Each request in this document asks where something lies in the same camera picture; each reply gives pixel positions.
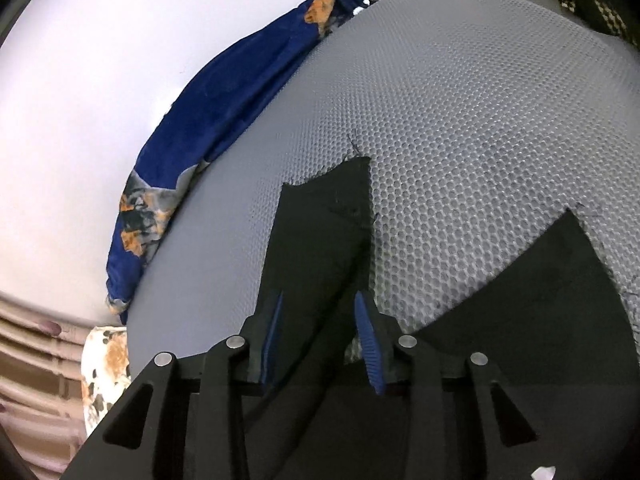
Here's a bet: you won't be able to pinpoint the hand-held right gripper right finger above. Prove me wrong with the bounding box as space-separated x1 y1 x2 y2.
353 289 568 480

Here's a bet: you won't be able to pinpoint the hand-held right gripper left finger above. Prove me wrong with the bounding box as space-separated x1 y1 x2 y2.
64 290 285 480

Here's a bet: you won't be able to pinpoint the black pants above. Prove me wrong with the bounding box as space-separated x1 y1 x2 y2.
240 155 640 480

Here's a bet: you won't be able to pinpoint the white floral cloth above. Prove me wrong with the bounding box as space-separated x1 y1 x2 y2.
80 326 132 437

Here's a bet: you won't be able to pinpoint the blue printed blanket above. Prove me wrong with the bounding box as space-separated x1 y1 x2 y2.
105 0 382 326

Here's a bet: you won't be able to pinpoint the grey mesh mat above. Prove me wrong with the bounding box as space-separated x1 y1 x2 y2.
125 0 640 381

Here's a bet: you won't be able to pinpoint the pink striped cloth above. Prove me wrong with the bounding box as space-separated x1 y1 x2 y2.
0 291 101 480

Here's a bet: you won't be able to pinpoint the black beige checkered cloth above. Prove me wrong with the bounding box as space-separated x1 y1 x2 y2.
532 0 640 42

